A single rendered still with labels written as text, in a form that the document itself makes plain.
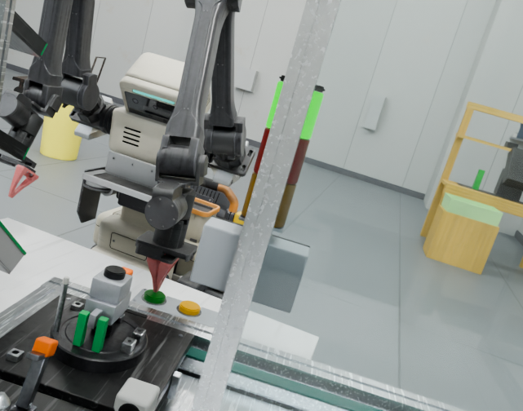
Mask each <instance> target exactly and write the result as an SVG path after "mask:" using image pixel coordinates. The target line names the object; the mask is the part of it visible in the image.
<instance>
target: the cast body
mask: <svg viewBox="0 0 523 411"><path fill-rule="evenodd" d="M132 278H133V276H131V275H128V274H126V270H125V269H124V268H123V267H119V266H116V265H109V266H107V267H106V268H105V269H104V270H102V271H101V272H99V273H98V274H97V275H95V276H94V277H93V278H92V282H91V289H90V293H89V297H88V298H87V299H86V304H85V307H84V310H85V311H88V312H90V313H91V314H90V315H89V320H88V323H87V327H89V328H92V329H94V328H95V327H96V326H97V322H98V319H99V318H100V317H101V316H104V317H107V318H109V323H108V325H112V324H113V323H114V322H115V321H116V320H117V319H118V318H119V317H120V316H121V315H122V313H123V312H124V311H125V310H126V309H127V308H128V306H129V302H130V299H131V291H130V288H131V282H132Z"/></svg>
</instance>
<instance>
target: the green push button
mask: <svg viewBox="0 0 523 411"><path fill-rule="evenodd" d="M165 298H166V295H164V293H163V292H162V291H158V292H153V289H148V290H146V291H145V292H144V299H145V300H146V301H148V302H150V303H164V301H165Z"/></svg>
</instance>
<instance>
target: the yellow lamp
mask: <svg viewBox="0 0 523 411"><path fill-rule="evenodd" d="M256 178H257V174H256V173H255V172H253V173H252V176H251V179H250V184H249V187H248V191H247V194H246V199H245V202H244V206H243V208H242V215H243V216H244V217H246V212H247V210H248V206H249V204H250V198H251V195H252V192H253V189H254V186H255V181H256Z"/></svg>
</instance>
